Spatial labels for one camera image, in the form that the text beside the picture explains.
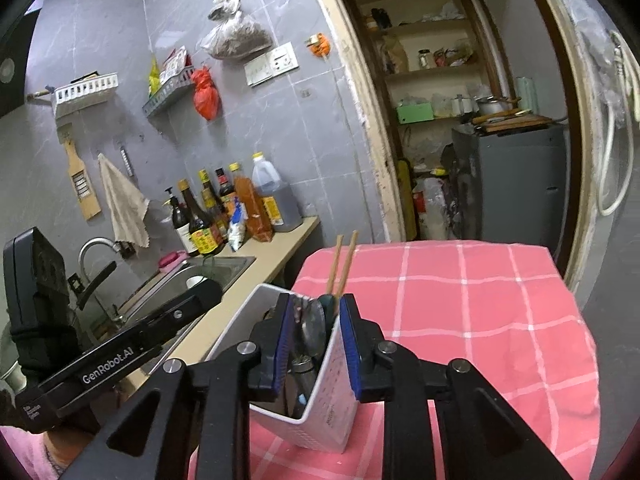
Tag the green box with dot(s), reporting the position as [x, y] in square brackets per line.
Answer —
[415, 112]

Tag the beige kitchen counter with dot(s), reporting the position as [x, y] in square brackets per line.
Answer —
[270, 255]

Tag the worn white door frame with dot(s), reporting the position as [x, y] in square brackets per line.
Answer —
[370, 135]

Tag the person's left forearm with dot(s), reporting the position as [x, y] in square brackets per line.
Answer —
[25, 455]

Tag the grey cabinet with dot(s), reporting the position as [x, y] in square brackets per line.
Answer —
[515, 190]

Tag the yellow snack packet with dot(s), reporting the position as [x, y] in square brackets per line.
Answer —
[155, 77]

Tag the dark pump bottle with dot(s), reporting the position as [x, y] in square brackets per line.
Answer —
[180, 220]

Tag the small clear bag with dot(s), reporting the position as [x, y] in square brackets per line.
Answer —
[225, 2]

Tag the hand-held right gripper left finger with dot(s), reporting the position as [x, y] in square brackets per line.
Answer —
[282, 345]

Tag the wooden pantry shelf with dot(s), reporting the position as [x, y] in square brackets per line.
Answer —
[425, 80]

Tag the beige hanging towel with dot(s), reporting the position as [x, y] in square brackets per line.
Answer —
[125, 205]

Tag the red and white packet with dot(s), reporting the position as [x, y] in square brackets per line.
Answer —
[176, 62]

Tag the wooden cutting board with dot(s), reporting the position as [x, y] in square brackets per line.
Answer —
[515, 122]

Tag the white perforated utensil holder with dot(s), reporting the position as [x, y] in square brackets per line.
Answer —
[325, 410]

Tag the chrome faucet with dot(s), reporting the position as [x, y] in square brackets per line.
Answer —
[90, 252]

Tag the white wall basket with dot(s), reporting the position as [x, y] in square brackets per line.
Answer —
[85, 92]

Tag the pale green container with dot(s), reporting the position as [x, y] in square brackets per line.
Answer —
[526, 94]

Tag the black range hood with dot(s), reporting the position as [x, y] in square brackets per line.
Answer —
[15, 75]

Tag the grey wall basket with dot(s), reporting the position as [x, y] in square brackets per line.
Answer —
[167, 97]

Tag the red label dark bottle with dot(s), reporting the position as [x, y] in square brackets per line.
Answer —
[225, 187]

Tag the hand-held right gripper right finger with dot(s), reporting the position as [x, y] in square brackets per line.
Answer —
[350, 350]

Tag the pink checkered tablecloth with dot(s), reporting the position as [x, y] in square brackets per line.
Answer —
[475, 320]

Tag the orange sauce bottle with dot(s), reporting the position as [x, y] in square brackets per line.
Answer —
[252, 210]

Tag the black bag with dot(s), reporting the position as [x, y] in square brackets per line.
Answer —
[460, 195]

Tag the metal spoon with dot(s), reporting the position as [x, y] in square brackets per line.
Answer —
[314, 327]

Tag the wooden slicer board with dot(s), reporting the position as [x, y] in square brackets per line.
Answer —
[82, 180]

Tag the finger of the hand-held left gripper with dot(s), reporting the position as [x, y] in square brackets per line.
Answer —
[192, 302]

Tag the pink soap dish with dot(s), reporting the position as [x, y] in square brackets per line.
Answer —
[172, 261]

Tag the wooden chopstick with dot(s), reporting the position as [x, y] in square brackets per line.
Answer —
[347, 265]
[334, 265]

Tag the stainless steel sink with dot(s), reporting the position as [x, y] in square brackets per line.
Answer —
[225, 270]

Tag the orange wall hook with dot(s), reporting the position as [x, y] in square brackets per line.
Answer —
[319, 44]

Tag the yellow neck sauce bottle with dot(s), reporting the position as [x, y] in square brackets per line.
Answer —
[210, 200]

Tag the clear bag of dark spices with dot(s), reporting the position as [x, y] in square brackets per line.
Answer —
[237, 37]

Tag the white and blue packet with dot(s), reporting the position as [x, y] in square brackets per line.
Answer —
[237, 230]

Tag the large dark oil jug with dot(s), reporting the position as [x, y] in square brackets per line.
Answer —
[282, 205]

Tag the brown paper bag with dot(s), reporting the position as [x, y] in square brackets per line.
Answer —
[395, 55]

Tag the white wall socket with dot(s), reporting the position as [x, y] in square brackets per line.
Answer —
[282, 59]

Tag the glass jar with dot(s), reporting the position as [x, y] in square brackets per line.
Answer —
[425, 59]

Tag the metal pot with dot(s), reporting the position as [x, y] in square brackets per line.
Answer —
[490, 106]

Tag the red plastic bag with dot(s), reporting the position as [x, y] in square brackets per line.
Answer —
[206, 97]

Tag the yellow label soy sauce bottle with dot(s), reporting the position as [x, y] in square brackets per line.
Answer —
[202, 237]

